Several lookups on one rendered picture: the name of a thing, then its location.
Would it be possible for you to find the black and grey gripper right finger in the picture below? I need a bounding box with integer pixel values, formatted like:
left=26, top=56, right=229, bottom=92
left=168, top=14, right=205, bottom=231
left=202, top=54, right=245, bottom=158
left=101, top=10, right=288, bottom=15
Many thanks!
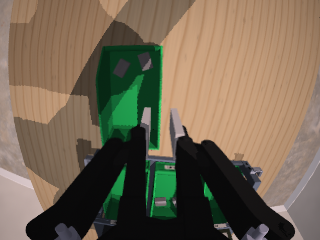
left=169, top=108, right=295, bottom=240

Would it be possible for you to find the grey metal shelf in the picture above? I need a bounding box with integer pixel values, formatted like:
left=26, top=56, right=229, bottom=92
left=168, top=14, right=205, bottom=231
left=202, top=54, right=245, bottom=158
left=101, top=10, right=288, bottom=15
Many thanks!
left=84, top=149, right=263, bottom=238

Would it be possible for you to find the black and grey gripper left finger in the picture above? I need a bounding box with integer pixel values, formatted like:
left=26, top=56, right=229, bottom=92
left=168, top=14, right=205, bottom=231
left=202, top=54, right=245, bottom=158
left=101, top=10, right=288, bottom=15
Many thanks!
left=25, top=107, right=151, bottom=240

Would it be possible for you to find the green bin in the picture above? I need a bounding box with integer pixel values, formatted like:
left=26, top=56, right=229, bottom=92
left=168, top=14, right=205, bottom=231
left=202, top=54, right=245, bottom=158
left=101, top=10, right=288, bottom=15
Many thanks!
left=103, top=160, right=150, bottom=220
left=201, top=166, right=243, bottom=224
left=149, top=161, right=177, bottom=220
left=96, top=45, right=163, bottom=150

